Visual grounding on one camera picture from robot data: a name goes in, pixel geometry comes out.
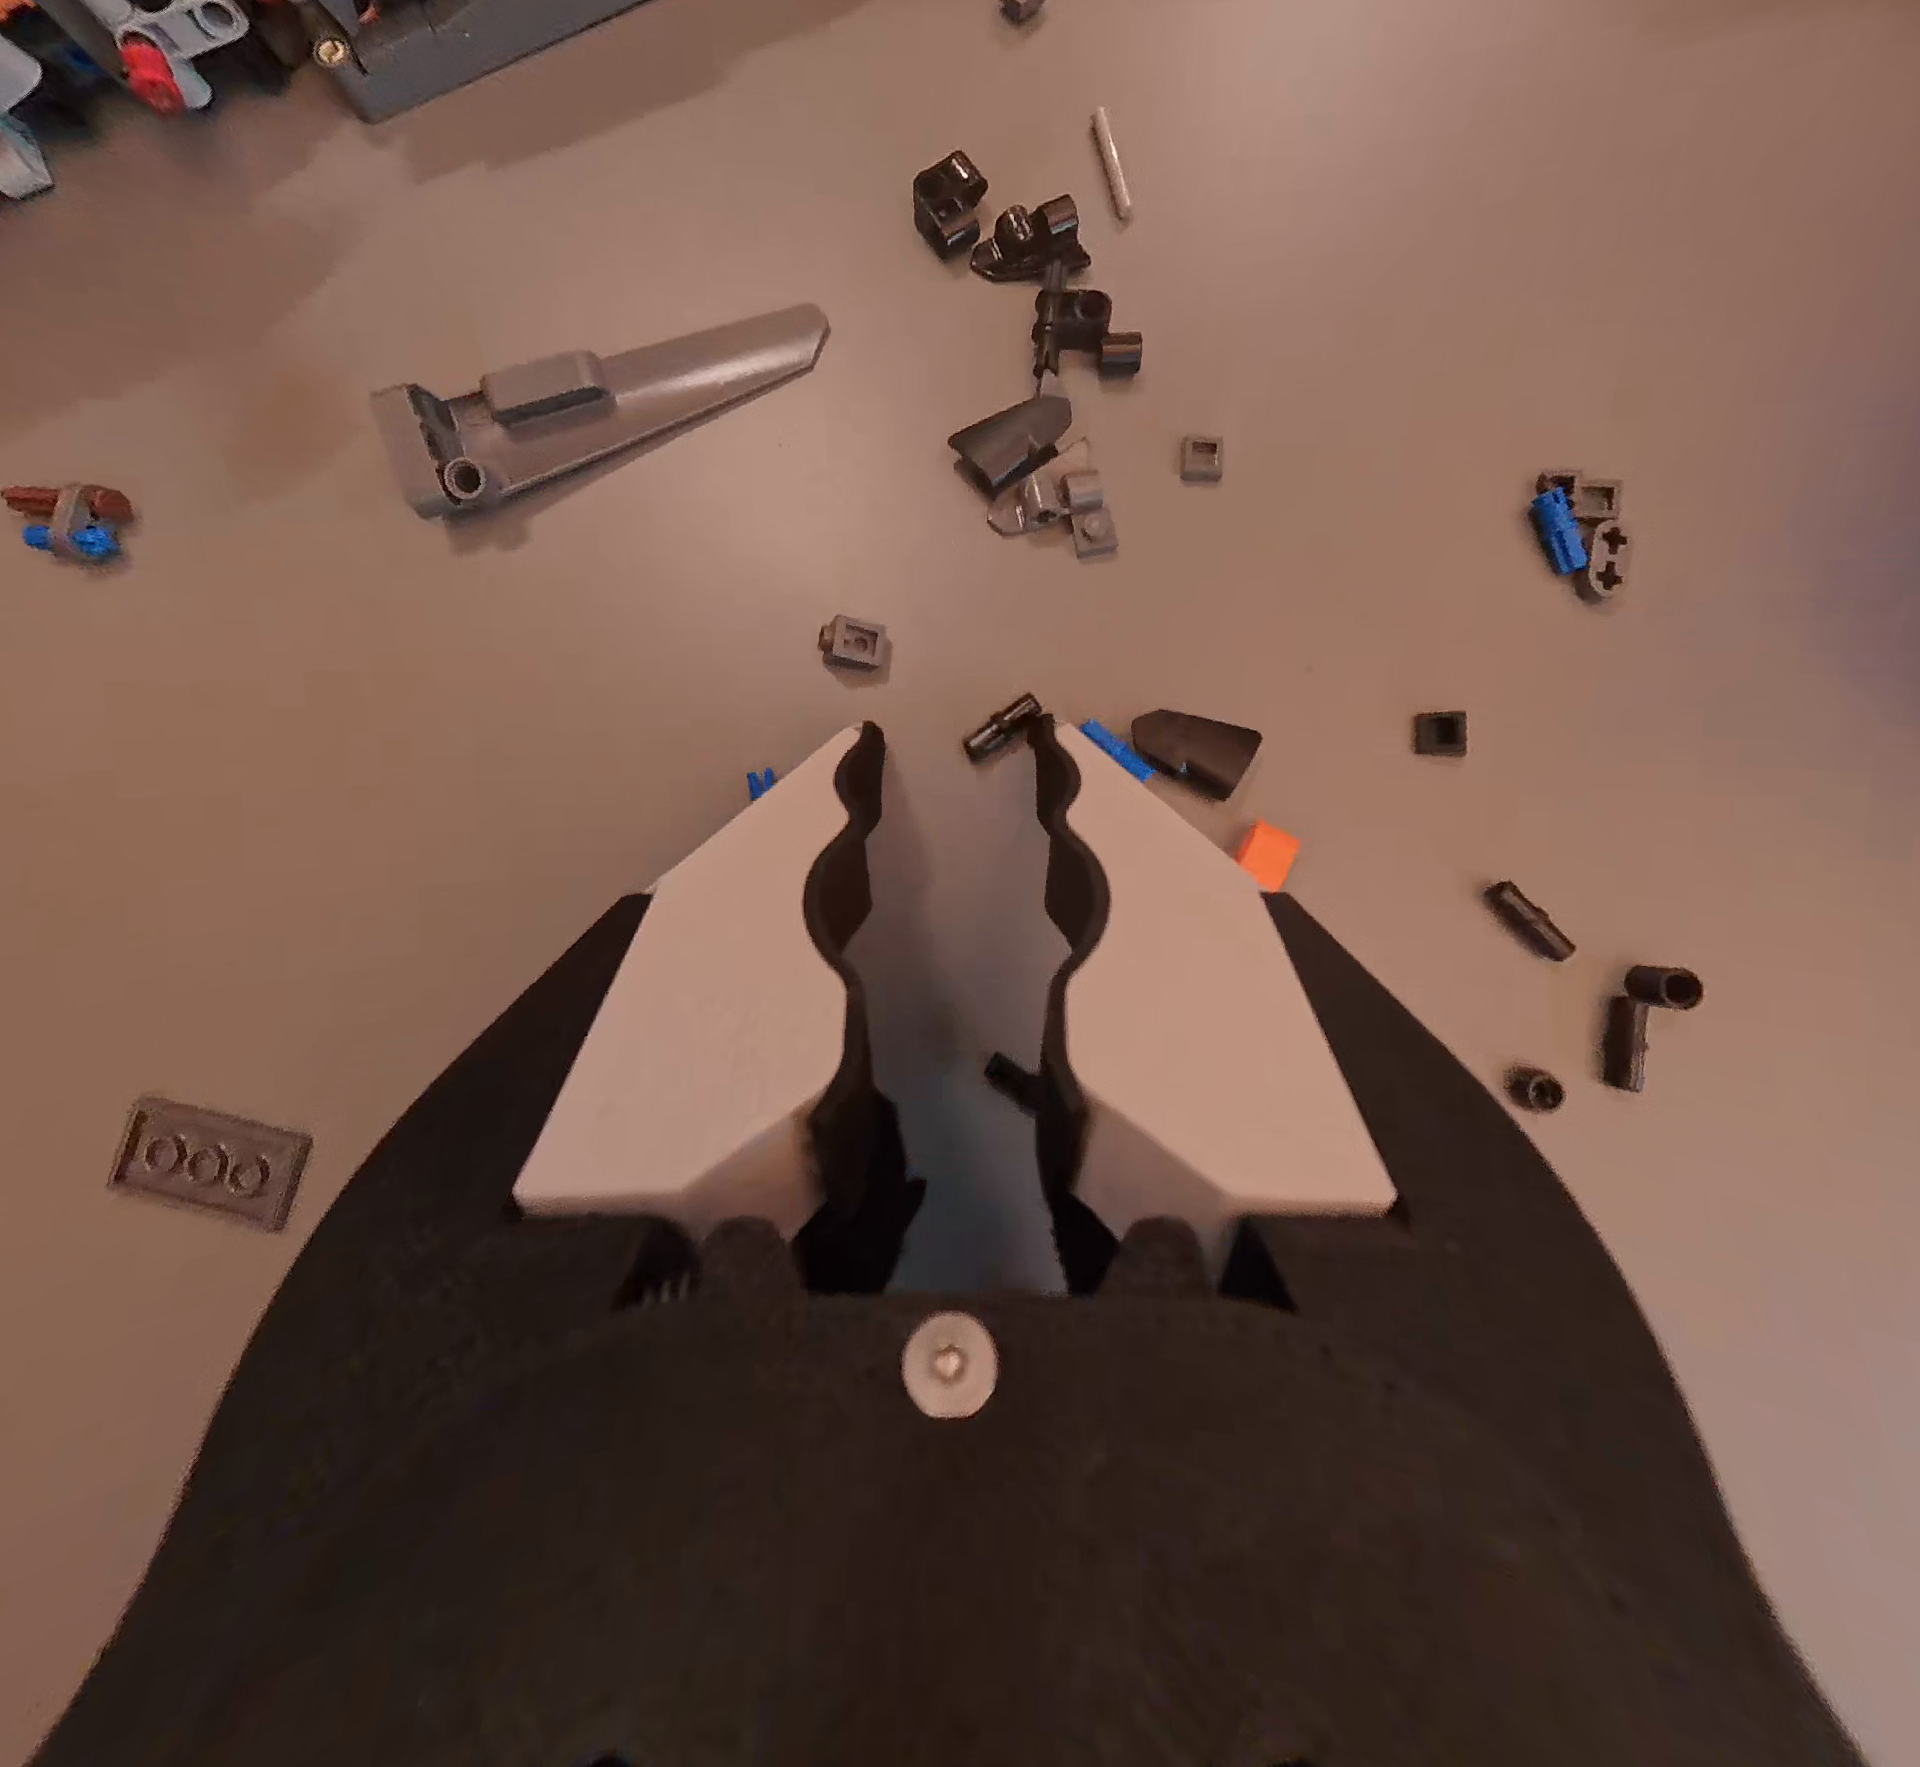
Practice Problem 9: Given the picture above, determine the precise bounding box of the black lego connector piece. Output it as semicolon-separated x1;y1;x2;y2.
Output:
972;195;1144;380

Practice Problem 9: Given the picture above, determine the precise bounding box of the black curved lego piece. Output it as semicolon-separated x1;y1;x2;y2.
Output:
913;152;994;261

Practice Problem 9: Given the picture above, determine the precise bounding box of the grey lego axle connector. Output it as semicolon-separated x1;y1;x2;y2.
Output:
987;469;1104;540

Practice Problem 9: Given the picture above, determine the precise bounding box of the grey lego plate with holes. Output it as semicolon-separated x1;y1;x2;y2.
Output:
108;1096;315;1234

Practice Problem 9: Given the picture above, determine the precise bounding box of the grey lego wing dark connector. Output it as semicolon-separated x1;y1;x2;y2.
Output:
373;302;832;521

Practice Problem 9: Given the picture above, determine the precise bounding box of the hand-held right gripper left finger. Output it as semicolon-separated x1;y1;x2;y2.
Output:
513;720;925;1265

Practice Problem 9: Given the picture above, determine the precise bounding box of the black lego wedge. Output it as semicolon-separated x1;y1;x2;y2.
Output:
1129;711;1267;800

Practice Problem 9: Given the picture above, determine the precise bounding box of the black lego slope piece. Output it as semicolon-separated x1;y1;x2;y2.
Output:
949;393;1075;497

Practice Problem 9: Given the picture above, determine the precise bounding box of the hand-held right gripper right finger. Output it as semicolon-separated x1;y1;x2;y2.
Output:
1033;719;1401;1265

